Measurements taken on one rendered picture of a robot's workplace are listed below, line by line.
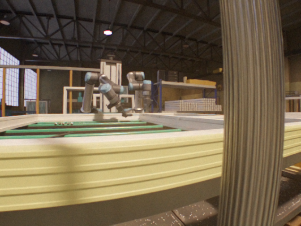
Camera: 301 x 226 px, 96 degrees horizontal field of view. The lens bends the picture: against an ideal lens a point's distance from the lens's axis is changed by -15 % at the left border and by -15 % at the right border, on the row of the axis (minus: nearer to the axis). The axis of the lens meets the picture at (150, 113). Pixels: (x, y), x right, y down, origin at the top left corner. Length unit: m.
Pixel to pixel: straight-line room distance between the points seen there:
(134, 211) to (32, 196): 0.14
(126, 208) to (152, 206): 0.04
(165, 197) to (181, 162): 0.07
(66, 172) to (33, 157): 0.04
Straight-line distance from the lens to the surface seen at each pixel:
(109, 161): 0.20
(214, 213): 0.70
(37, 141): 0.26
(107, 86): 1.38
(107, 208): 0.26
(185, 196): 0.31
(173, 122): 1.03
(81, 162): 0.20
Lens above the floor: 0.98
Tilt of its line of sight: 1 degrees down
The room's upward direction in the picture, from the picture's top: straight up
